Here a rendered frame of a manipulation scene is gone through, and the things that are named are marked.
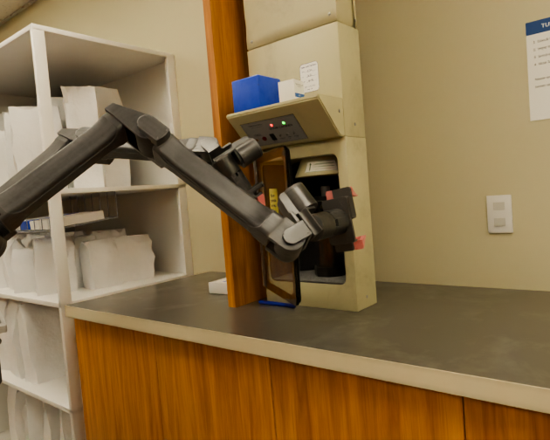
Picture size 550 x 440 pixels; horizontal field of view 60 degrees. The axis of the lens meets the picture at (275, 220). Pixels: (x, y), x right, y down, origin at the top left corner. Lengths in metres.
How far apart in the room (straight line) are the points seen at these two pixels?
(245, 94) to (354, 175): 0.38
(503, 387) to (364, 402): 0.30
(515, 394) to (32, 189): 0.93
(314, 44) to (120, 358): 1.14
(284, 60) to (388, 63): 0.45
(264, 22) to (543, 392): 1.16
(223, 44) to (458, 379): 1.12
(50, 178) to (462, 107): 1.19
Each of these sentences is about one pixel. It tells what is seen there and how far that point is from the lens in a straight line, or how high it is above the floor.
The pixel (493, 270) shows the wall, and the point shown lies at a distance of 1.62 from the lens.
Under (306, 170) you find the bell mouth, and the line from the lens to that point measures 1.38.
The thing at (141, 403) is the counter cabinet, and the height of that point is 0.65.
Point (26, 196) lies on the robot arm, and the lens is 1.04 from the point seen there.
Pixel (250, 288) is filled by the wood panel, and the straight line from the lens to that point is 1.52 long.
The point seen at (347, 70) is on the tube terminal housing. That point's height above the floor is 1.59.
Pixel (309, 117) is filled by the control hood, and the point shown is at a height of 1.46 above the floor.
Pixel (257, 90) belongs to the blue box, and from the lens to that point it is 1.35.
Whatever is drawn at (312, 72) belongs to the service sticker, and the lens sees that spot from 1.37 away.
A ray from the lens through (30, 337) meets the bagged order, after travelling 2.47.
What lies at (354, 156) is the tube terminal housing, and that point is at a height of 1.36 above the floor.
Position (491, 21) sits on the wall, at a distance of 1.65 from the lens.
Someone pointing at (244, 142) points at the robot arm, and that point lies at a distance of 1.25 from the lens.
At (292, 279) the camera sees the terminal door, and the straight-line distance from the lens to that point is 1.21.
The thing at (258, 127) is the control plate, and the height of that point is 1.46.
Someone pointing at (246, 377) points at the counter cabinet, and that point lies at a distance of 1.26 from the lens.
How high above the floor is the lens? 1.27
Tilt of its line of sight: 3 degrees down
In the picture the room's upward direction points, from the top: 5 degrees counter-clockwise
